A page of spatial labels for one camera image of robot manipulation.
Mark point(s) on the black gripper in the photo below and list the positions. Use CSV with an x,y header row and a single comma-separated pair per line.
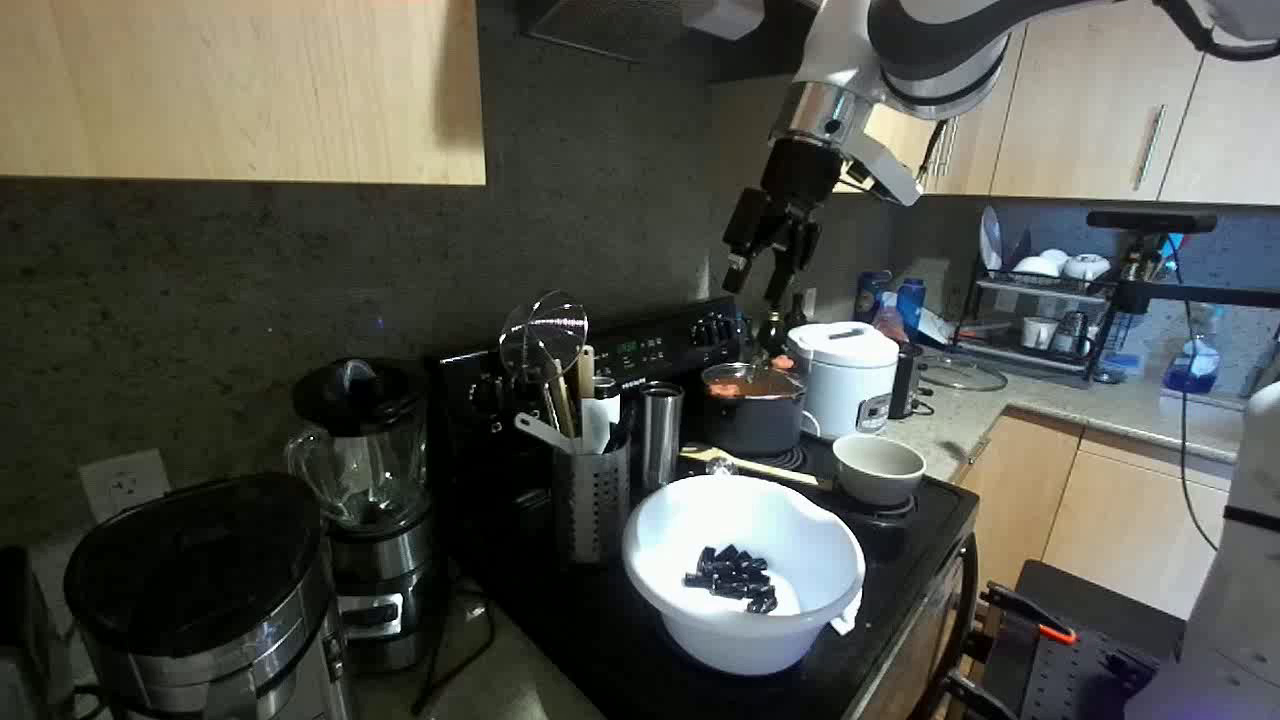
x,y
798,172

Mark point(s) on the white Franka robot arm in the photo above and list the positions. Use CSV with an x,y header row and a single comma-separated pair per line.
x,y
932,40

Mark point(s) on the small white bowl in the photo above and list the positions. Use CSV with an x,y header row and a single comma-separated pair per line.
x,y
876,468

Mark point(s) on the large white mixing bowl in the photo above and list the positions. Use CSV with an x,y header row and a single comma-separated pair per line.
x,y
747,625

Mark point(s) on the black stove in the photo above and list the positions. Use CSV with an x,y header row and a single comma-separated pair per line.
x,y
600,625

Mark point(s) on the dark glass bottle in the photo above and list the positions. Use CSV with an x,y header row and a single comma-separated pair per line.
x,y
774,330

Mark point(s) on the white rice cooker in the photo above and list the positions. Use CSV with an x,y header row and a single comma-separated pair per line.
x,y
842,374

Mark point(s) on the blue cans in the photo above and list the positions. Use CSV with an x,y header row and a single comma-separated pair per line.
x,y
892,301

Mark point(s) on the wooden spoon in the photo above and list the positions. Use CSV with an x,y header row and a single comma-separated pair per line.
x,y
747,464

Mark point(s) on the stainless steel cup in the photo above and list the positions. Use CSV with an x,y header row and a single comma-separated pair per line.
x,y
660,441

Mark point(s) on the wooden utensil in holder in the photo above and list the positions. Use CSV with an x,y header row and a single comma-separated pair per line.
x,y
585,382

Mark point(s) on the metal skimmer utensil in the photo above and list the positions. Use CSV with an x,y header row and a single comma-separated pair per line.
x,y
540,330

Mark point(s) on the clear glass lid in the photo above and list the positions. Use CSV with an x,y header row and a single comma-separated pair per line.
x,y
962,378

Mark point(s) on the white plate in rack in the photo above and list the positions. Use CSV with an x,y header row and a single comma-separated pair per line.
x,y
990,242

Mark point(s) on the white plastic spatula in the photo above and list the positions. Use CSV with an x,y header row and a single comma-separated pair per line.
x,y
547,433

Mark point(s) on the black dish rack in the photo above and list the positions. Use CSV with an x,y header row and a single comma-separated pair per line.
x,y
1033,327

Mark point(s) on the perforated metal utensil holder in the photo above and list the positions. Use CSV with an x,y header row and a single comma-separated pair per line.
x,y
591,506

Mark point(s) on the dark range hood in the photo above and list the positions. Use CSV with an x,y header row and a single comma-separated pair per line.
x,y
612,27

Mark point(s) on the pile of dark berries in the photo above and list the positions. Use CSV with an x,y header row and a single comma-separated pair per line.
x,y
728,573

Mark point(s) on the light wood corner upper cabinet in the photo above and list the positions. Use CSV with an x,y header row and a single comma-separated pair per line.
x,y
1094,107

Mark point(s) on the blender with glass jar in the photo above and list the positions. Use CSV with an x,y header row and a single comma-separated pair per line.
x,y
363,464

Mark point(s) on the blue soap bottle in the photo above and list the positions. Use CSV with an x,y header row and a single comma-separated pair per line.
x,y
1190,364

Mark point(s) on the light wood lower cabinet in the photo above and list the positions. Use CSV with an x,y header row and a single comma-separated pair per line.
x,y
1133,520

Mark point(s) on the wide light wood upper cabinet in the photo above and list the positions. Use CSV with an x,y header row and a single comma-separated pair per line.
x,y
242,81

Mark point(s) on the black round steel cooker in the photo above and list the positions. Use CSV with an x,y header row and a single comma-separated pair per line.
x,y
202,573

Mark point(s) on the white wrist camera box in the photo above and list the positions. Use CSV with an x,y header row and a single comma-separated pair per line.
x,y
888,164

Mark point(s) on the black stereo camera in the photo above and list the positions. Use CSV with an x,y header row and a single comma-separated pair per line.
x,y
1149,221

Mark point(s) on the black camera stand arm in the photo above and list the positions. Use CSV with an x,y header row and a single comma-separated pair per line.
x,y
1202,292

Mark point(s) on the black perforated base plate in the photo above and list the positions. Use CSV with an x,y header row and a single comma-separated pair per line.
x,y
1064,680

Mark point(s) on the white wall outlet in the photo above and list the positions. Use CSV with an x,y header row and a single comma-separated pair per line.
x,y
121,480

